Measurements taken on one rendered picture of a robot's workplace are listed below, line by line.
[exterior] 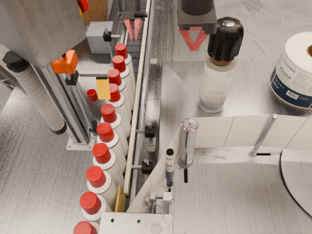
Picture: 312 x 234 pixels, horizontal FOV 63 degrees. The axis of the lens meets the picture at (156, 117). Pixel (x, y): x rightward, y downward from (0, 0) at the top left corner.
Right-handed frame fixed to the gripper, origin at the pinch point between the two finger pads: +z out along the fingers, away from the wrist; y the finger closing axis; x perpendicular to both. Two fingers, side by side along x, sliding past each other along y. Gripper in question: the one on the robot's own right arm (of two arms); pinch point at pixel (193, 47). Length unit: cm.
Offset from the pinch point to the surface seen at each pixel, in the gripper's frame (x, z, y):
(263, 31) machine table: -35, 38, 55
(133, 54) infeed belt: 20, 31, 34
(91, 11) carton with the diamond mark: 41, 27, 59
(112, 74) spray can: 19.9, 10.3, 2.7
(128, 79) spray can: 17.1, 16.7, 7.1
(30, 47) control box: 23.2, -14.2, -16.4
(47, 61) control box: 22.5, -10.8, -15.4
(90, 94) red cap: 34.3, 32.2, 14.6
